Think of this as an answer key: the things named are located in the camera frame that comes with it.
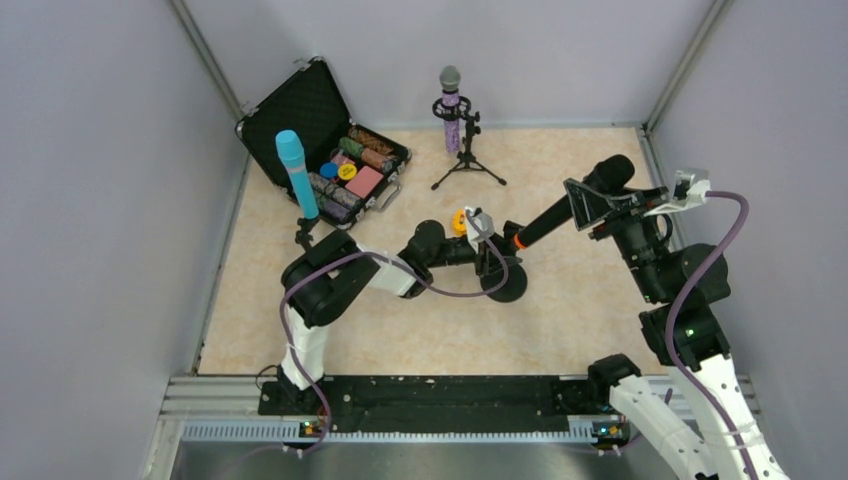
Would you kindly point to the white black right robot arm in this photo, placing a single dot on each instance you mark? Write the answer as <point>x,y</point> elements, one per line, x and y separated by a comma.
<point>680,287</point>

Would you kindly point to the purple glitter microphone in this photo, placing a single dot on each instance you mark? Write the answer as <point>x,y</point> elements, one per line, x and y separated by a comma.
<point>449,79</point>

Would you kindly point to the black round base stand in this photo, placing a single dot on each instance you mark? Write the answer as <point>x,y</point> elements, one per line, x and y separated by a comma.
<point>511,283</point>

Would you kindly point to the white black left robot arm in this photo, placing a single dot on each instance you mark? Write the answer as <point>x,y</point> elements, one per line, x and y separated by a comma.
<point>322,284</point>

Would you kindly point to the red card deck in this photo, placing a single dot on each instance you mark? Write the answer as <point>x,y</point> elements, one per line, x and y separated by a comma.
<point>364,182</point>

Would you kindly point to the yellow toy traffic light block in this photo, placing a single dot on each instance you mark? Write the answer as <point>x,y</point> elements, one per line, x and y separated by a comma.
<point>458,223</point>

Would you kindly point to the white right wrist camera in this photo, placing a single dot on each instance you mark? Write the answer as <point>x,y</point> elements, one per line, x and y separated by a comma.
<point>689,192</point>

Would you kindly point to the teal blue microphone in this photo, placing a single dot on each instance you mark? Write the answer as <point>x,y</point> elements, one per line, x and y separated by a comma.
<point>291,154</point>

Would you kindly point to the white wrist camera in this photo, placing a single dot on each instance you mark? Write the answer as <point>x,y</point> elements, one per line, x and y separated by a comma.
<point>479,225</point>
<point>689,192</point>

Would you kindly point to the blue tan chip stack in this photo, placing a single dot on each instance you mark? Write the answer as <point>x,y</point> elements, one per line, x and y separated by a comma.
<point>335,192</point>

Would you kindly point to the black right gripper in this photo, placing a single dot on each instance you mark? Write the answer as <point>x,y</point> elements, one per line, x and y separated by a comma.
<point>614,216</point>

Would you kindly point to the black orange-tipped microphone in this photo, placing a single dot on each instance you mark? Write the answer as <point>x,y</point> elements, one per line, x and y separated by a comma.
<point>607,177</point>

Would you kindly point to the black tripod mic stand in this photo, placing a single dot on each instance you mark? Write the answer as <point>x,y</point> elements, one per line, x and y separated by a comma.
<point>303,235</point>

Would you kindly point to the blue dealer button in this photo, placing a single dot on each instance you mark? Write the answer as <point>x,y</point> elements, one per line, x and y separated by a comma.
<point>329,170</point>

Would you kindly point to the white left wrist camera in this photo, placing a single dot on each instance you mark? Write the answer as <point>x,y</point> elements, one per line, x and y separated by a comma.
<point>479,225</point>

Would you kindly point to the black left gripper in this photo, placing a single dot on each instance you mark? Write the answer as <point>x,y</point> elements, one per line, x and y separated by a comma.
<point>482,255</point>

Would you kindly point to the yellow big blind button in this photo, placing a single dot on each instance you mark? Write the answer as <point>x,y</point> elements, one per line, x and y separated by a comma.
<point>347,172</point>

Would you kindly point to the red tan chip stack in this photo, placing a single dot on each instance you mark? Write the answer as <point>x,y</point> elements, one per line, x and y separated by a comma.
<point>370,149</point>

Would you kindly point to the black poker chip case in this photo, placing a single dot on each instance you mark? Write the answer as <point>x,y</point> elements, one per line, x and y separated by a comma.
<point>310,103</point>

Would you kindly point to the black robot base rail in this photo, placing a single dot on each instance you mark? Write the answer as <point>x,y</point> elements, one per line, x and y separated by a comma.
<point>464,404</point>

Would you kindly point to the purple chip stack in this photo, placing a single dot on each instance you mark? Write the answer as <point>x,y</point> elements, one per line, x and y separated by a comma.
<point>333,211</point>

